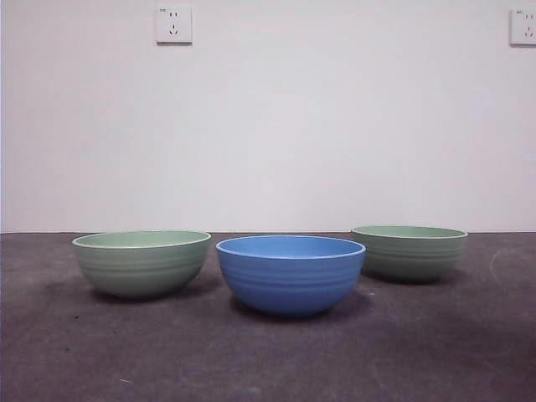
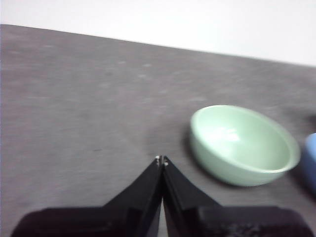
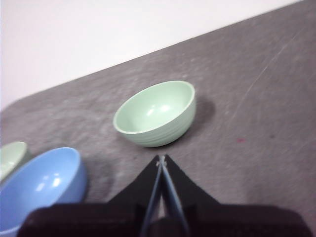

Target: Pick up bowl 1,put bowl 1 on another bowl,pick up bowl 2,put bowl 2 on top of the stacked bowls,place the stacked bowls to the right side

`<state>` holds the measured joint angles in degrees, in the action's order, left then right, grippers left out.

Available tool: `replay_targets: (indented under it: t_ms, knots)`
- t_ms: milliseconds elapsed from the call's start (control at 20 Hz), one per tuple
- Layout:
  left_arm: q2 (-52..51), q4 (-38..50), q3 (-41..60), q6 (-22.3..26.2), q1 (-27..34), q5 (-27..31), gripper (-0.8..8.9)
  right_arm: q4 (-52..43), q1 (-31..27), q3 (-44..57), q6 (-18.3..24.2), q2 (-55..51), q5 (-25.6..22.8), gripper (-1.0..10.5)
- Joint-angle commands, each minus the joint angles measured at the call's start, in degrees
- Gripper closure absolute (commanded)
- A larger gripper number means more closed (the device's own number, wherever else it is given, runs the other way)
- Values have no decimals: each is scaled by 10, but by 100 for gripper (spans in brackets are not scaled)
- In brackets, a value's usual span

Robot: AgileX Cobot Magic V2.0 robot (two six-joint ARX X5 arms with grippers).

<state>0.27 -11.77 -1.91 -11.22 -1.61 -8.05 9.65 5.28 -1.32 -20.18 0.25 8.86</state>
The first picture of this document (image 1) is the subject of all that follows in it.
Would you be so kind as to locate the blue ribbed bowl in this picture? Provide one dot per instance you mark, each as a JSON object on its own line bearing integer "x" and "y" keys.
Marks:
{"x": 289, "y": 285}

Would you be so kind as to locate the green ribbed bowl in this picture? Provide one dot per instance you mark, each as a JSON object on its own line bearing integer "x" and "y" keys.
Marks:
{"x": 410, "y": 259}
{"x": 142, "y": 268}

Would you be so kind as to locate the white wall socket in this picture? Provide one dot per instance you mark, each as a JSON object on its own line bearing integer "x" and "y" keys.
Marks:
{"x": 174, "y": 25}
{"x": 523, "y": 27}

